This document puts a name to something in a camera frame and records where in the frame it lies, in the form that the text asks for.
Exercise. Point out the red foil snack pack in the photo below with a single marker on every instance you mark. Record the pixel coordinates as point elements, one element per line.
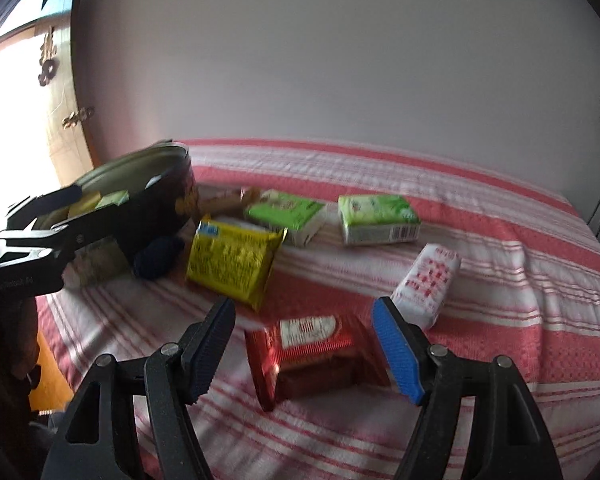
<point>299,357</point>

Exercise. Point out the door decoration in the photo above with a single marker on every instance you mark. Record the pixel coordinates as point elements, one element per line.
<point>48,58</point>

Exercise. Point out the brown biscuit pack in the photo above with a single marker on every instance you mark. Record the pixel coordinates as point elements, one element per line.
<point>216,200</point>

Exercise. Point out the round metal tin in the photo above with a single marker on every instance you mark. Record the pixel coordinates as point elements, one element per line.
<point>168,161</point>

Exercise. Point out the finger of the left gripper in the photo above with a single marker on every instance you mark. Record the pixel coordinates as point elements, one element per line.
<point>145,215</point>
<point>23,213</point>

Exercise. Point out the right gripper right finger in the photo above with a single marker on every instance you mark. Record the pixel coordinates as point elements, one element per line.
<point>508,436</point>

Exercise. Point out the brass door handle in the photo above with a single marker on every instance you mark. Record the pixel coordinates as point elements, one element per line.
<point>77,117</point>

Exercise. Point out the small green tissue pack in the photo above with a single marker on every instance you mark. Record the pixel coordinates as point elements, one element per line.
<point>378,219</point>

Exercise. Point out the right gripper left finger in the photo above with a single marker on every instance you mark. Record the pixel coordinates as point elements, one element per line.
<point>97,437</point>

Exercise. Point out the yellow snack pack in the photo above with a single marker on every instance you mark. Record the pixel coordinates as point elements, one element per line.
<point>234,258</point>

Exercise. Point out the wooden door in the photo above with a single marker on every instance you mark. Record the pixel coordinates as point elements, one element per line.
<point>36,153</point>

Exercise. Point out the white red snack pack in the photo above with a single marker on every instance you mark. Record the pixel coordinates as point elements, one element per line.
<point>420,295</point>

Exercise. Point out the large green tissue pack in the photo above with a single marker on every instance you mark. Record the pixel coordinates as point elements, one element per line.
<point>299,216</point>

